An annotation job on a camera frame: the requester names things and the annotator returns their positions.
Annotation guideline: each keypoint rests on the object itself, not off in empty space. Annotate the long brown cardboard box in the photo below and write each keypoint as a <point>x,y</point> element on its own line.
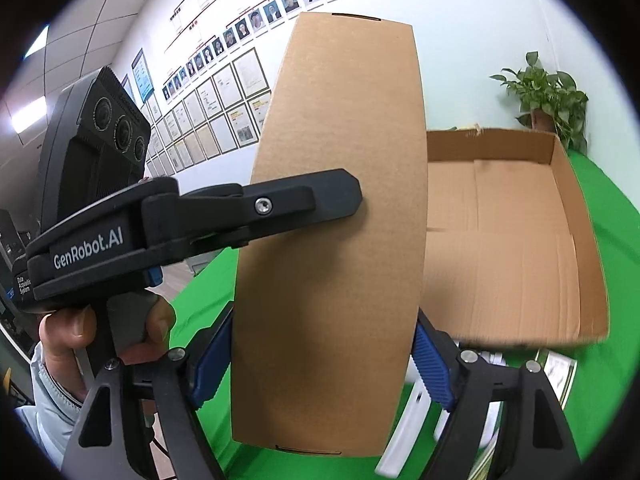
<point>324,316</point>

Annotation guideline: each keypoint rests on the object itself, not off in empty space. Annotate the grey jacket sleeve forearm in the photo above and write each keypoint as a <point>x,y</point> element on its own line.
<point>51,420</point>

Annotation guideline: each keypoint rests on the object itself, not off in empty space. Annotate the large open cardboard tray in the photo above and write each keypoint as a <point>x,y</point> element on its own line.
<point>511,259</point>

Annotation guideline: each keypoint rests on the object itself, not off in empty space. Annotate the white handheld hair dryer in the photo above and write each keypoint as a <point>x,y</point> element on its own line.
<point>411,421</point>

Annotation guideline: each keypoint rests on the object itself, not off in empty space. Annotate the person's left hand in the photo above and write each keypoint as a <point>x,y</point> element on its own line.
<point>63,332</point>

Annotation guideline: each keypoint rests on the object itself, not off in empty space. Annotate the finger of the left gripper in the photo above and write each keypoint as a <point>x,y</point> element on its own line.
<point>232,215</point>

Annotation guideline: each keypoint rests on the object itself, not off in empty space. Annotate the black camera module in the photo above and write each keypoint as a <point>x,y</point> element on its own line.
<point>94,146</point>

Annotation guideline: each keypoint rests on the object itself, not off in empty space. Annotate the right potted green plant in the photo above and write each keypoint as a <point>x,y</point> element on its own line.
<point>549,101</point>

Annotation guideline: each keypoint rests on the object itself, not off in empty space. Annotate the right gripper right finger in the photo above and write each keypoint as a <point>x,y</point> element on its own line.
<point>534,440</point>

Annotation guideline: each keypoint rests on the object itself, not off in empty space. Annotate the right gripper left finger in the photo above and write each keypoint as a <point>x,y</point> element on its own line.
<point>109,440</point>

